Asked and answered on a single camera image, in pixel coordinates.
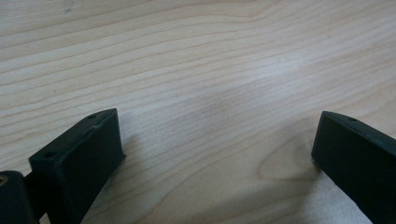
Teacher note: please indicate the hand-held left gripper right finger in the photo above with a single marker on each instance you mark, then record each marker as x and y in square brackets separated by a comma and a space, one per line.
[358, 155]

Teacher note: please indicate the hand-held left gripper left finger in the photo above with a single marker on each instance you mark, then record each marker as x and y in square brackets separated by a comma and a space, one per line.
[77, 161]

